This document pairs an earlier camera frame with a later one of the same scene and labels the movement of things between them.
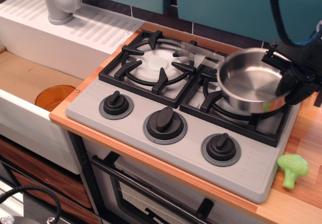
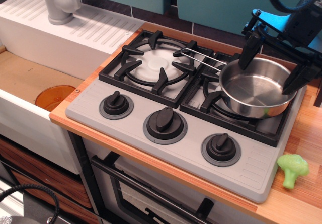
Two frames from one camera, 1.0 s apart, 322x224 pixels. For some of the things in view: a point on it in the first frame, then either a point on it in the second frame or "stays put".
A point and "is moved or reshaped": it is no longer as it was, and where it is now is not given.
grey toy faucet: x=60 y=4 stays put
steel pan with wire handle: x=246 y=82 is moved or reshaped
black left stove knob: x=116 y=106 stays put
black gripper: x=306 y=61 → x=292 y=33
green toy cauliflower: x=294 y=165 stays put
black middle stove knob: x=165 y=127 stays put
